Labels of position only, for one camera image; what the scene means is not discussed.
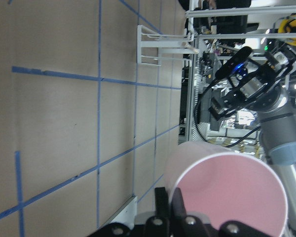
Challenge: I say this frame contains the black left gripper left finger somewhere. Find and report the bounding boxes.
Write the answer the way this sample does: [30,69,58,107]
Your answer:
[154,187,171,218]

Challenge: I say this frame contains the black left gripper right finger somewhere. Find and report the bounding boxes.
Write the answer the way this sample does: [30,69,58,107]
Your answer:
[172,188,187,220]

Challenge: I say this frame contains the black webcam on mount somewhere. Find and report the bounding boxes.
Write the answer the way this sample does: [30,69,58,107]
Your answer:
[215,46,253,80]

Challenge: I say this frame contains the pink cup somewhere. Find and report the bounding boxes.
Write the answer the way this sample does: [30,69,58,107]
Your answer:
[163,141,288,237]

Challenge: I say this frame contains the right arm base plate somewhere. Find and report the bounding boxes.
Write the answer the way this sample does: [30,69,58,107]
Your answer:
[102,196,138,229]

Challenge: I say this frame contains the white wire cup rack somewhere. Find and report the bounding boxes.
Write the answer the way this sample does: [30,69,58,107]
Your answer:
[137,25,199,67]

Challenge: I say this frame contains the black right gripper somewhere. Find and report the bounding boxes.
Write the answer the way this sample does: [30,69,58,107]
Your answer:
[209,49,296,119]

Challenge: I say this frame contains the yellow hard hat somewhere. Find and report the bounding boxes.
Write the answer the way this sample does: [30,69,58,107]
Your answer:
[278,14,296,46]

